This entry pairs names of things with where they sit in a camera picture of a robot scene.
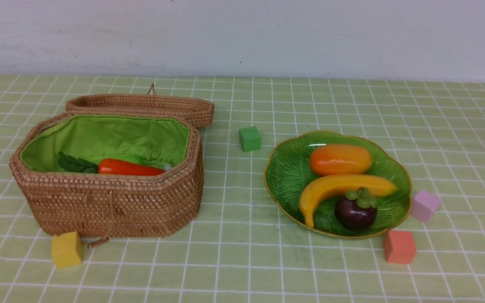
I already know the orange mango toy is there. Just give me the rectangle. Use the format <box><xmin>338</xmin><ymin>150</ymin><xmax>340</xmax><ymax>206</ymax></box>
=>
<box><xmin>309</xmin><ymin>144</ymin><xmax>373</xmax><ymax>176</ymax></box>

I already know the yellow plastic banana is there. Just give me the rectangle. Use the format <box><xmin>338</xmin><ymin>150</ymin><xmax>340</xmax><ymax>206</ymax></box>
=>
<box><xmin>298</xmin><ymin>174</ymin><xmax>399</xmax><ymax>228</ymax></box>

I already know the purple mangosteen toy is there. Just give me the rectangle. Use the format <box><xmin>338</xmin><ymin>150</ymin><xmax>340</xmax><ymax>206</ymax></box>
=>
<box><xmin>334</xmin><ymin>187</ymin><xmax>377</xmax><ymax>231</ymax></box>

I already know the orange carrot toy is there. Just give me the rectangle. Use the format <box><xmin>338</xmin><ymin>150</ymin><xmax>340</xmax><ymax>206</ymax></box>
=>
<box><xmin>58</xmin><ymin>151</ymin><xmax>165</xmax><ymax>176</ymax></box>

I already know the green foam cube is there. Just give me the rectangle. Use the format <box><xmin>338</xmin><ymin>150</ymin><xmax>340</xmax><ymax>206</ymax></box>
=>
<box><xmin>239</xmin><ymin>126</ymin><xmax>261</xmax><ymax>153</ymax></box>

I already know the green leaf glass plate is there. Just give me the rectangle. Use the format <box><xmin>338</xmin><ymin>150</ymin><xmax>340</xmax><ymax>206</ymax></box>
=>
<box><xmin>264</xmin><ymin>130</ymin><xmax>414</xmax><ymax>239</ymax></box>

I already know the woven wicker basket lid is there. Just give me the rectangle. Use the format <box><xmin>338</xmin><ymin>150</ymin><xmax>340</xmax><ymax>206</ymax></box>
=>
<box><xmin>65</xmin><ymin>85</ymin><xmax>214</xmax><ymax>128</ymax></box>

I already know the salmon foam cube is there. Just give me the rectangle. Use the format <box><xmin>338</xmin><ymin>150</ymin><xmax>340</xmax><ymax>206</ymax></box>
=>
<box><xmin>383</xmin><ymin>230</ymin><xmax>417</xmax><ymax>264</ymax></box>

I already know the pink foam cube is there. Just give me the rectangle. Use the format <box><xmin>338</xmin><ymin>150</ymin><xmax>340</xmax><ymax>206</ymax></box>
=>
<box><xmin>410</xmin><ymin>190</ymin><xmax>441</xmax><ymax>223</ymax></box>

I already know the woven wicker basket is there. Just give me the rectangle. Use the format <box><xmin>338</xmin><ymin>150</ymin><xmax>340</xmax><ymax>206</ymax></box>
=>
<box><xmin>9</xmin><ymin>112</ymin><xmax>204</xmax><ymax>238</ymax></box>

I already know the yellow foam cube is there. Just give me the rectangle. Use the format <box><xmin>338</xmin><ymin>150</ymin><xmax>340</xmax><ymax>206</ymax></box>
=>
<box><xmin>51</xmin><ymin>231</ymin><xmax>83</xmax><ymax>268</ymax></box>

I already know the checkered green tablecloth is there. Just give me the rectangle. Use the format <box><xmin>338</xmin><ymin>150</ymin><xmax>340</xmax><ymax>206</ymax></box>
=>
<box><xmin>0</xmin><ymin>75</ymin><xmax>485</xmax><ymax>303</ymax></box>

